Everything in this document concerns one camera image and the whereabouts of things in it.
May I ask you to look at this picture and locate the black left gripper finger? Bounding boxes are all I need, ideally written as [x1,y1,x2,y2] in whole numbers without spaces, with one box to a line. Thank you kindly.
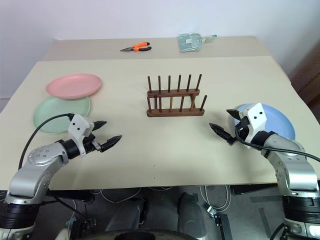
[92,120,108,132]
[100,134,123,153]

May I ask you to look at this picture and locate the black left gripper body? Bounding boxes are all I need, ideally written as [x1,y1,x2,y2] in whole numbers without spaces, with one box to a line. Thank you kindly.
[83,132,105,154]

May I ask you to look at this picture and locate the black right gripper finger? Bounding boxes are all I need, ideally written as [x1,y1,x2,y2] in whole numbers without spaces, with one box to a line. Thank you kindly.
[208,122,233,144]
[225,108,241,121]

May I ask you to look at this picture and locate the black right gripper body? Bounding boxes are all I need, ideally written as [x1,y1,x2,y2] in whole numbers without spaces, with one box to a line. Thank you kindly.
[228,115,251,146]

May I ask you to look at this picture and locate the wooden dish rack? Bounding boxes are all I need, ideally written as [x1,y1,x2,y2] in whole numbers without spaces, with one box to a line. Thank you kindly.
[146,73,208,118]

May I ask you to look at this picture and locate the blue plate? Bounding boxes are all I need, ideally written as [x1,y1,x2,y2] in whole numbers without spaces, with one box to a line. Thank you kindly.
[233,102,296,141]

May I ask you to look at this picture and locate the green plate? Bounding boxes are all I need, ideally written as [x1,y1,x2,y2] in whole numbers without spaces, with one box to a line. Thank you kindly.
[33,96,92,134]

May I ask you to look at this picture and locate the pink plate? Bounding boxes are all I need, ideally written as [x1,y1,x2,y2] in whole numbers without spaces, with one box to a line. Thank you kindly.
[45,73,104,100]

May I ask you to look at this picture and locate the brown wooden cabinet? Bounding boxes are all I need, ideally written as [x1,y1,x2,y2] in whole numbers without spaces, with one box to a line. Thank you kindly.
[289,41,320,110]

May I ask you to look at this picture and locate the green plastic packet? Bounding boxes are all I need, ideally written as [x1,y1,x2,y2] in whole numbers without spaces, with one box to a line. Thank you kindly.
[177,32,204,54]

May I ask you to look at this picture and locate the black floor box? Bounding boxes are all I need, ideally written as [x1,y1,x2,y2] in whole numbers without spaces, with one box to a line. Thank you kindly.
[214,213,230,240]

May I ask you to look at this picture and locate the dark rounded robot torso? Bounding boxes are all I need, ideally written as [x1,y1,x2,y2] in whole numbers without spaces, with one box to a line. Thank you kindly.
[53,226,219,240]

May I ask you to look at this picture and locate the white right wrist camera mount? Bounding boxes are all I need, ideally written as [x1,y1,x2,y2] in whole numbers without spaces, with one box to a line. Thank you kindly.
[238,102,267,144]

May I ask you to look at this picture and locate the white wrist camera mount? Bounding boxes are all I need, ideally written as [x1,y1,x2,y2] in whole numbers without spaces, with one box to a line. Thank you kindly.
[67,114,96,155]
[238,102,267,144]

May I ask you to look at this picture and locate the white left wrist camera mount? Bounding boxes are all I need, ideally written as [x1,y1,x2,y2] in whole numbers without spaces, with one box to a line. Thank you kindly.
[67,114,96,155]

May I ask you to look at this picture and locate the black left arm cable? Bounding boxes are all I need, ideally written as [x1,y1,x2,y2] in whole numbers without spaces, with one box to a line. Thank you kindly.
[17,112,76,171]

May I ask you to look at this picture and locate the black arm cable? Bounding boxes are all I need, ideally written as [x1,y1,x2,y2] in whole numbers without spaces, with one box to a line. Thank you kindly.
[234,124,320,162]
[17,112,76,171]

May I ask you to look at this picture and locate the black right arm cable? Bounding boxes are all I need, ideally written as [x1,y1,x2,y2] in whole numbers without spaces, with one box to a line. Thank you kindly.
[234,124,320,162]

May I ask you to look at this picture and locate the white floor cable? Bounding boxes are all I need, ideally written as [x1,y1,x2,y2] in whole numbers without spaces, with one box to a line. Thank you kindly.
[90,186,142,204]
[199,184,231,213]

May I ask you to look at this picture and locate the orange handled pliers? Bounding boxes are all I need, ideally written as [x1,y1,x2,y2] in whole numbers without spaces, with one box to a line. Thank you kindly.
[119,42,153,53]

